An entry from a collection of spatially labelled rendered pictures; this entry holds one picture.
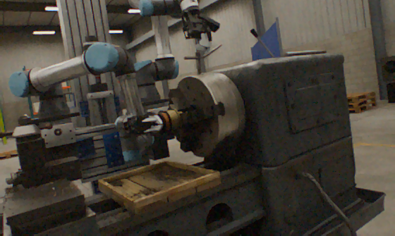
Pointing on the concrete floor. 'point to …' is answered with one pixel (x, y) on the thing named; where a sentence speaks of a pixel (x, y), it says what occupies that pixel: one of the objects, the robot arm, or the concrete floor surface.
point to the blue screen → (271, 40)
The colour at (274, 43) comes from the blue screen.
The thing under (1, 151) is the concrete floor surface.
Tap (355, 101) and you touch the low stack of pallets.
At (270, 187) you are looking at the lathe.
